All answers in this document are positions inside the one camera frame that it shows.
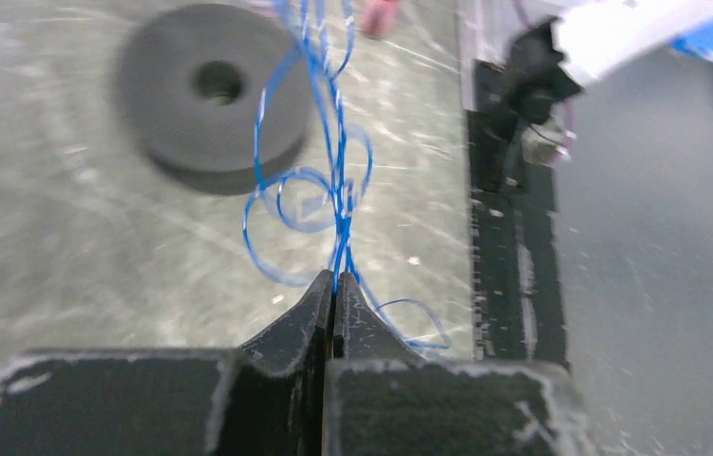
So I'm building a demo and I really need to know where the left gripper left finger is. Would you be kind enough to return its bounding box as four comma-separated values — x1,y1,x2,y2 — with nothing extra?
0,271,334,455

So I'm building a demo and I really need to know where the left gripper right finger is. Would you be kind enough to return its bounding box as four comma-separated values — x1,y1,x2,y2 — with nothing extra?
322,273,598,455

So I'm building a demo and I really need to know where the blue cable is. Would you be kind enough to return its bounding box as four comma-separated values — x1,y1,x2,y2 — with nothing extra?
241,0,453,353

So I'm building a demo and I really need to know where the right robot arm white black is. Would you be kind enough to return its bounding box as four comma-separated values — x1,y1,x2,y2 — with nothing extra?
488,0,713,124

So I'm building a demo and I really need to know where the black spool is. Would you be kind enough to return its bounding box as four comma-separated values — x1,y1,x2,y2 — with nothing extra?
114,4,313,195

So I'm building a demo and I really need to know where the pink marker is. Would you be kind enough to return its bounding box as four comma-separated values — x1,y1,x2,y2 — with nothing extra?
361,0,400,40

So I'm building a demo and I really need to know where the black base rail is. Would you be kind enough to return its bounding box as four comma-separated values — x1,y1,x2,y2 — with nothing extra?
463,61,570,368

